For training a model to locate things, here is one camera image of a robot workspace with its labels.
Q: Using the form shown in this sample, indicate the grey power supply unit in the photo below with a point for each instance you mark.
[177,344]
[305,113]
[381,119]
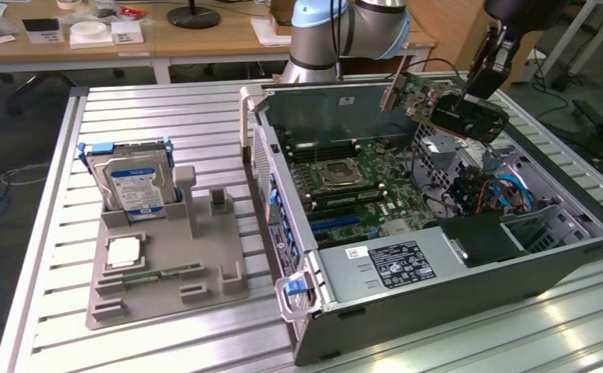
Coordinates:
[343,289]

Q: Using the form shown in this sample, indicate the blue case latch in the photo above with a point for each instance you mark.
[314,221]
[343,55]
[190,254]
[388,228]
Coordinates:
[296,288]

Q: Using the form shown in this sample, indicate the blue expansion slot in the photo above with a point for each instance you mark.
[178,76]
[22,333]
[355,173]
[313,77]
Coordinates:
[335,222]

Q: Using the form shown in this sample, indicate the Nvidia graphics card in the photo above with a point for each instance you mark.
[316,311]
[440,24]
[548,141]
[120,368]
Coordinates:
[420,91]

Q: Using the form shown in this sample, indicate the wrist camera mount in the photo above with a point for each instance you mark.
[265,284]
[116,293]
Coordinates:
[487,46]

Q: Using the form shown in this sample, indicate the white labelled box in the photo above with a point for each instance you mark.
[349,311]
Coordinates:
[125,29]

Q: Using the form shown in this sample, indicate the green motherboard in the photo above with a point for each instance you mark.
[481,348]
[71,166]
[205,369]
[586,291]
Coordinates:
[389,171]

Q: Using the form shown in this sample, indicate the black topped white box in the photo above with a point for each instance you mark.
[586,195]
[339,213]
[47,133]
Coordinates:
[42,25]

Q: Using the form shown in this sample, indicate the CPU socket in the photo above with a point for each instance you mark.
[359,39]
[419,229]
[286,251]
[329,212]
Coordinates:
[339,175]

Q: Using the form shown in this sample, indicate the grey metal disk bay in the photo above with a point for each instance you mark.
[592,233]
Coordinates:
[565,221]

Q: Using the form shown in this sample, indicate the small dark object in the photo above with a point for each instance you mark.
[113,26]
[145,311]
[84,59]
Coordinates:
[105,12]

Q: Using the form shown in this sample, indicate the black open PC case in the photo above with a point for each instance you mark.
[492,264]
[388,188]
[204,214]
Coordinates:
[436,322]

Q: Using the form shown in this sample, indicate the wooden desk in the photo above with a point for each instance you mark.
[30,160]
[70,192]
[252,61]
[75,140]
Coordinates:
[21,54]
[218,42]

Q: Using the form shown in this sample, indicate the brown cardboard box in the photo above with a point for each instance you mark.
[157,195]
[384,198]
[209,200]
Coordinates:
[280,11]

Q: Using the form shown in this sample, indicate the silver chipset heatsink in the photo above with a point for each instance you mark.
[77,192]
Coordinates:
[397,227]

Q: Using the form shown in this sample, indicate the white paper stack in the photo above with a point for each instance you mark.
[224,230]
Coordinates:
[266,33]

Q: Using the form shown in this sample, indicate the white desk edge sticker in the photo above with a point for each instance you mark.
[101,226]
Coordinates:
[134,54]

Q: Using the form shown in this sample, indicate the white round bowl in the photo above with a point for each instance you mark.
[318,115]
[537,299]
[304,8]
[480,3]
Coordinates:
[89,30]

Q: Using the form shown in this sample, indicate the perforated metal drive cage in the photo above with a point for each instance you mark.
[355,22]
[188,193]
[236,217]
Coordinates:
[436,155]

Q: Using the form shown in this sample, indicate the black plastic duct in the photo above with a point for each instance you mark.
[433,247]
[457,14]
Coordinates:
[480,241]

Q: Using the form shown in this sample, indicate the grey parts rack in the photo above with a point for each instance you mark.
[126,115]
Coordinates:
[166,287]

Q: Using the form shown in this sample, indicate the white flat box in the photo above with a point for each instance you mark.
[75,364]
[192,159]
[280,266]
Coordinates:
[90,43]

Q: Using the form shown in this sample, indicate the black floor stand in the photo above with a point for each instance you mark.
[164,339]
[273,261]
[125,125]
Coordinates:
[591,112]

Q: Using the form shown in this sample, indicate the tape roll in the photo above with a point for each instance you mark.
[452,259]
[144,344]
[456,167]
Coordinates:
[65,4]

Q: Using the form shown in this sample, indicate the red packet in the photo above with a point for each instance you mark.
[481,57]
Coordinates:
[130,11]

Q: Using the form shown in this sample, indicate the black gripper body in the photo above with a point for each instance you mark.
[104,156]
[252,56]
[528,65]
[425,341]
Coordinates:
[513,19]

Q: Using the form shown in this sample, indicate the black office chair base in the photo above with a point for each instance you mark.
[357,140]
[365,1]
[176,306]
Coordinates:
[46,79]

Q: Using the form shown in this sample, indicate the silver CPU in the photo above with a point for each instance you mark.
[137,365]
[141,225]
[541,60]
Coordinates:
[122,254]

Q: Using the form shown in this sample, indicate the black lamp base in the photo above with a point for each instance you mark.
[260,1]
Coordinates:
[192,19]

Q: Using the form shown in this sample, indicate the hard disk with blue carrier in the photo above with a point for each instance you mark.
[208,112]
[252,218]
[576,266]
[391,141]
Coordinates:
[130,186]

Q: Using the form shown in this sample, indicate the green loose RAM stick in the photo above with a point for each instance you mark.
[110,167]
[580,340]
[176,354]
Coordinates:
[148,276]

